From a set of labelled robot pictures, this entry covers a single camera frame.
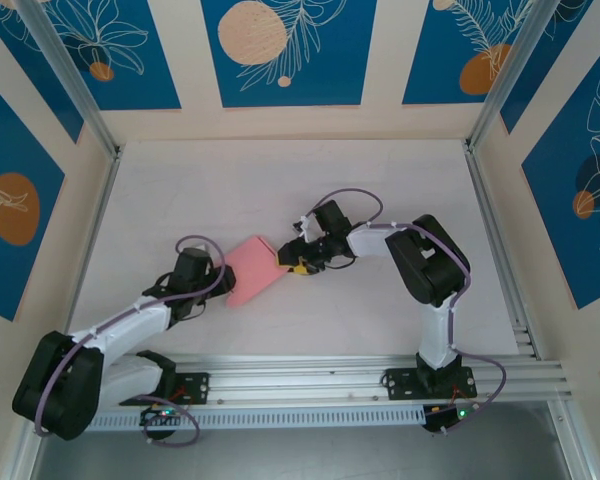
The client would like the pink paper box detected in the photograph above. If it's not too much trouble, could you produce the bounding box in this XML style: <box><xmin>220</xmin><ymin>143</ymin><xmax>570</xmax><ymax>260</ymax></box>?
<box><xmin>223</xmin><ymin>234</ymin><xmax>286</xmax><ymax>310</ymax></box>

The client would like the blue poster with peach circle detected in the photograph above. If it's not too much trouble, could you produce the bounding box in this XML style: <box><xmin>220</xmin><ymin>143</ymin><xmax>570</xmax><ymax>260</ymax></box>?
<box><xmin>201</xmin><ymin>0</ymin><xmax>379</xmax><ymax>109</ymax></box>

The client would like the grey metal sheet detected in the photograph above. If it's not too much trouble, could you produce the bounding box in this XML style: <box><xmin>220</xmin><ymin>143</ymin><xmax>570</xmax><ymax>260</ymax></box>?
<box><xmin>29</xmin><ymin>430</ymin><xmax>581</xmax><ymax>480</ymax></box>

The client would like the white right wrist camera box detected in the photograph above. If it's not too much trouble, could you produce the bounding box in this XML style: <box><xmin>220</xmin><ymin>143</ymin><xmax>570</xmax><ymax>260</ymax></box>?
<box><xmin>292</xmin><ymin>214</ymin><xmax>322</xmax><ymax>245</ymax></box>

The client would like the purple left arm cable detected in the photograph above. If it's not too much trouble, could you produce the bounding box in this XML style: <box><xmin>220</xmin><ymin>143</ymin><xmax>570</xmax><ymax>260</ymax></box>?
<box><xmin>33</xmin><ymin>234</ymin><xmax>227</xmax><ymax>446</ymax></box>

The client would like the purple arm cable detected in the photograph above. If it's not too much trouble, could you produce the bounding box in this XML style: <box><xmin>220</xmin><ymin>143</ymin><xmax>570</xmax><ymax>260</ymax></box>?
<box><xmin>33</xmin><ymin>234</ymin><xmax>227</xmax><ymax>446</ymax></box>
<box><xmin>312</xmin><ymin>187</ymin><xmax>509</xmax><ymax>436</ymax></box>

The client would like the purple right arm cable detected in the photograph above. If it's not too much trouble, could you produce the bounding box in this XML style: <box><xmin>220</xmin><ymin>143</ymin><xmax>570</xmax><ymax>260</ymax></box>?
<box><xmin>312</xmin><ymin>187</ymin><xmax>509</xmax><ymax>436</ymax></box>

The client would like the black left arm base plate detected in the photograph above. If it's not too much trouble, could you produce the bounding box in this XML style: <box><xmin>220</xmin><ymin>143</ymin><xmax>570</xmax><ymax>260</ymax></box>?
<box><xmin>118</xmin><ymin>372</ymin><xmax>211</xmax><ymax>405</ymax></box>

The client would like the aluminium mounting rail beam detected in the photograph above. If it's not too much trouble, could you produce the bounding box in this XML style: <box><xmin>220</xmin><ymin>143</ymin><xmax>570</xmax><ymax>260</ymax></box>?
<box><xmin>22</xmin><ymin>354</ymin><xmax>574</xmax><ymax>412</ymax></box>

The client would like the aluminium table side rail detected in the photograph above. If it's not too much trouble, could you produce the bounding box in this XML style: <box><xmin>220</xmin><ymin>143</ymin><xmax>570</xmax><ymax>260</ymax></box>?
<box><xmin>462</xmin><ymin>139</ymin><xmax>541</xmax><ymax>361</ymax></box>
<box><xmin>52</xmin><ymin>147</ymin><xmax>124</xmax><ymax>371</ymax></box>

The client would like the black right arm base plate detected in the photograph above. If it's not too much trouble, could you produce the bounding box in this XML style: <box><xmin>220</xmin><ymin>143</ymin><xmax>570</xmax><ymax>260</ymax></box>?
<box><xmin>383</xmin><ymin>367</ymin><xmax>478</xmax><ymax>401</ymax></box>

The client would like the grey slotted cable duct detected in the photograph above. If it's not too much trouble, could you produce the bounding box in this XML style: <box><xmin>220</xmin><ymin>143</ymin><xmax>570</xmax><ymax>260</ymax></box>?
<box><xmin>43</xmin><ymin>405</ymin><xmax>427</xmax><ymax>432</ymax></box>

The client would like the blue floral wall poster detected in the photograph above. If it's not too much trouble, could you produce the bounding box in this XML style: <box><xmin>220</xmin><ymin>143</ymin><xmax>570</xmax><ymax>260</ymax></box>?
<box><xmin>521</xmin><ymin>47</ymin><xmax>600</xmax><ymax>310</ymax></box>
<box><xmin>44</xmin><ymin>0</ymin><xmax>183</xmax><ymax>112</ymax></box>
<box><xmin>0</xmin><ymin>69</ymin><xmax>67</xmax><ymax>322</ymax></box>
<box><xmin>499</xmin><ymin>0</ymin><xmax>596</xmax><ymax>135</ymax></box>
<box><xmin>0</xmin><ymin>0</ymin><xmax>85</xmax><ymax>145</ymax></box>
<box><xmin>402</xmin><ymin>0</ymin><xmax>531</xmax><ymax>106</ymax></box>

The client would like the aluminium corner post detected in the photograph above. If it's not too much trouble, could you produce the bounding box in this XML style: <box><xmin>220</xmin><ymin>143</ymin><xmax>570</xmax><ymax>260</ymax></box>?
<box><xmin>17</xmin><ymin>0</ymin><xmax>124</xmax><ymax>161</ymax></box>
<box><xmin>467</xmin><ymin>0</ymin><xmax>594</xmax><ymax>151</ymax></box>

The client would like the aluminium frame bar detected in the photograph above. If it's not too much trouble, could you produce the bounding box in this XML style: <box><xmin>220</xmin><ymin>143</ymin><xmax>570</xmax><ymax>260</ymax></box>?
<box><xmin>547</xmin><ymin>399</ymin><xmax>600</xmax><ymax>480</ymax></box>
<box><xmin>0</xmin><ymin>414</ymin><xmax>49</xmax><ymax>480</ymax></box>

